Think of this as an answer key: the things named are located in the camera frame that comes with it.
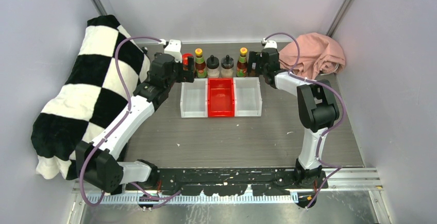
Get left white plastic bin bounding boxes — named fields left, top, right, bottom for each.
left=180, top=78, right=208, bottom=118

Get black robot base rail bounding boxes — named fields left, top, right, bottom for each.
left=138, top=167, right=326, bottom=197

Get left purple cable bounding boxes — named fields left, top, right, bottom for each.
left=78, top=36, right=181, bottom=210

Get right white plastic bin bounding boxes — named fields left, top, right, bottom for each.
left=233, top=77, right=262, bottom=117

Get black lid white seasoning jar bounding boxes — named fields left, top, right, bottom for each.
left=206, top=55, right=220, bottom=78

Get black white checkered blanket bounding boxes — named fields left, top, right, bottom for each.
left=30, top=15, right=150, bottom=180

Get white plastic bin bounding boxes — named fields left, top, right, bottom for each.
left=180, top=78, right=208, bottom=118
left=233, top=77, right=262, bottom=117

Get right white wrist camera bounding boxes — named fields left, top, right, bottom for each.
left=261, top=38, right=277, bottom=49

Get red lid chili sauce jar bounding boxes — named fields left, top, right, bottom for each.
left=182, top=53, right=194, bottom=76

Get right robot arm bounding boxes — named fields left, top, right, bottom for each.
left=248, top=48, right=340, bottom=188

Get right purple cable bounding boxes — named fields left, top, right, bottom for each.
left=264, top=32, right=347, bottom=210

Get red plastic bin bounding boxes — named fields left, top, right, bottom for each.
left=207, top=78, right=235, bottom=117

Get yellow cap sauce bottle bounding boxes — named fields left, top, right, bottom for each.
left=236, top=47, right=248, bottom=77
left=195, top=48, right=207, bottom=78

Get pink cloth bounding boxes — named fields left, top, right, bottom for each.
left=279, top=32, right=346, bottom=79

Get grey lid seasoning jar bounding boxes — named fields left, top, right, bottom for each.
left=221, top=55, right=234, bottom=78

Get purple cable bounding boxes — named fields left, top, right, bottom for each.
left=264, top=32, right=347, bottom=210
left=78, top=36, right=181, bottom=210

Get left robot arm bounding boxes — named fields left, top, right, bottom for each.
left=75, top=53, right=195, bottom=193

